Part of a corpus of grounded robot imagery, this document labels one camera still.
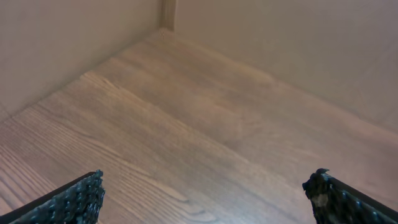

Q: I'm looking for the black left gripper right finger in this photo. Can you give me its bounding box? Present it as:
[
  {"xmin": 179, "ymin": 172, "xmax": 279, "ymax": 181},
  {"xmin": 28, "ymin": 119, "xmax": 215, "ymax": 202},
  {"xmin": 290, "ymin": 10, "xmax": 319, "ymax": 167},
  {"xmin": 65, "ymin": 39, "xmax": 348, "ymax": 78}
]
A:
[{"xmin": 302, "ymin": 168, "xmax": 397, "ymax": 224}]

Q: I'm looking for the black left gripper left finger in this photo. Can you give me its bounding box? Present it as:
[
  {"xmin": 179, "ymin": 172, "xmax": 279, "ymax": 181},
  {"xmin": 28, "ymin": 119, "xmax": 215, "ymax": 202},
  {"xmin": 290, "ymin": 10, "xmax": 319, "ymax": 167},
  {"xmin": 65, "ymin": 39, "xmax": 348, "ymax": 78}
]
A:
[{"xmin": 1, "ymin": 170, "xmax": 105, "ymax": 224}]

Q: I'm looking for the brown cardboard box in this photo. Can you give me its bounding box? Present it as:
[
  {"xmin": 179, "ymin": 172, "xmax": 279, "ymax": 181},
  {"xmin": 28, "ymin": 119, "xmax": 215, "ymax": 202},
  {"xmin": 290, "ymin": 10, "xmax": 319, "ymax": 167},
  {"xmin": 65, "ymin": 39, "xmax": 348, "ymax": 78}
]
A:
[{"xmin": 0, "ymin": 0, "xmax": 398, "ymax": 134}]

